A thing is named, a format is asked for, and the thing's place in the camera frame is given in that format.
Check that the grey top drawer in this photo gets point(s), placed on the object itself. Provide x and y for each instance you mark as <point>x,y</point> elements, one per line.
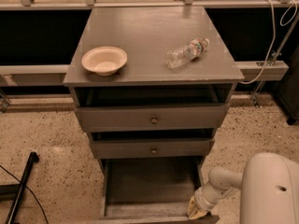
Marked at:
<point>150,118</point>

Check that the grey drawer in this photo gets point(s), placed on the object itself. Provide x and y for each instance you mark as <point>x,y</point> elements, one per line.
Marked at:
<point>151,191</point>
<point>150,118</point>
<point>151,148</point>

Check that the grey metal railing frame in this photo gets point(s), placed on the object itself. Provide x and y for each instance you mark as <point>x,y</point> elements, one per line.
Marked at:
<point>46,69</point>

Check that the grey middle drawer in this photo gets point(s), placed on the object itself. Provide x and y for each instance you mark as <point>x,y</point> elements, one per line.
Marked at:
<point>151,148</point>

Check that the white paper bowl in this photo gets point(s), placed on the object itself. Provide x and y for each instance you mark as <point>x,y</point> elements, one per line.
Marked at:
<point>104,61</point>

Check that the grey bottom drawer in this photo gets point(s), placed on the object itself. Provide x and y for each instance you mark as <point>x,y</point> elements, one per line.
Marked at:
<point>151,191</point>

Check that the clear plastic water bottle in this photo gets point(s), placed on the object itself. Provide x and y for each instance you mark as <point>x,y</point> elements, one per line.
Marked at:
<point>180,56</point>

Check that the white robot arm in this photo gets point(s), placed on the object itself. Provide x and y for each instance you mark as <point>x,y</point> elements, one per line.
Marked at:
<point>269,187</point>

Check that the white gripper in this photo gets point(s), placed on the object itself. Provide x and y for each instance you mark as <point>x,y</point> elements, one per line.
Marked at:
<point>203,202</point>

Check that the dark cabinet at right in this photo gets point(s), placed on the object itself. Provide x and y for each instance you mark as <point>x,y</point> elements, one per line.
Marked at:
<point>287,93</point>

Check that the grey wooden drawer cabinet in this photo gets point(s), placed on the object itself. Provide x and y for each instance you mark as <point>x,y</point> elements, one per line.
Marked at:
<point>146,34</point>

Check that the black metal stand leg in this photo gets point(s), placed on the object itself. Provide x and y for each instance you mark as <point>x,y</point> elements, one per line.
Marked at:
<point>14,192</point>

